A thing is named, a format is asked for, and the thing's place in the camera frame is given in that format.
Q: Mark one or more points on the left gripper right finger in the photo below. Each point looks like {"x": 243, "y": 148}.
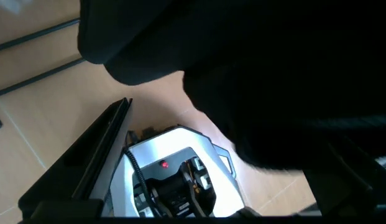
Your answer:
{"x": 345, "y": 193}

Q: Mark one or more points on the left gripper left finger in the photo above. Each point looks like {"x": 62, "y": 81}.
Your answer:
{"x": 56, "y": 193}

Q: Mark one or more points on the black shorts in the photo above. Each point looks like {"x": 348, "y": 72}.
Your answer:
{"x": 242, "y": 62}

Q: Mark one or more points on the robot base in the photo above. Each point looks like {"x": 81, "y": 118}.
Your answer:
{"x": 168, "y": 143}

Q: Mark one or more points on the black clothes rack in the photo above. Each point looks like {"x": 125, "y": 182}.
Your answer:
{"x": 40, "y": 33}

